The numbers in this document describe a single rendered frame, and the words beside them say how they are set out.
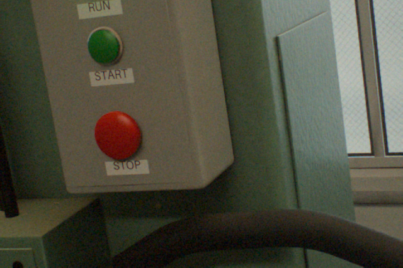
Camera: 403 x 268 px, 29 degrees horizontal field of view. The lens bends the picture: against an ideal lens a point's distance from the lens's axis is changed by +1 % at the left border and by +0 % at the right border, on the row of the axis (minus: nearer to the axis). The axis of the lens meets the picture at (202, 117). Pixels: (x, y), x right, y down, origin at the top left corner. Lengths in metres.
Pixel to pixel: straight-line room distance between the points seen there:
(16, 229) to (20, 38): 0.14
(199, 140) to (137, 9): 0.09
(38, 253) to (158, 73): 0.15
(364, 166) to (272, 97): 1.62
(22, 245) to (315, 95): 0.25
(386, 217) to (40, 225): 1.61
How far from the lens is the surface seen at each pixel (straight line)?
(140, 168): 0.49
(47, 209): 0.57
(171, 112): 0.47
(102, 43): 0.47
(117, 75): 0.48
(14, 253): 0.53
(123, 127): 0.47
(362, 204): 2.09
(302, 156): 0.57
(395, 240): 0.49
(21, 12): 0.58
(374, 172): 2.09
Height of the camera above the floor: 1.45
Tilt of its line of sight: 11 degrees down
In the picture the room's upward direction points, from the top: 9 degrees counter-clockwise
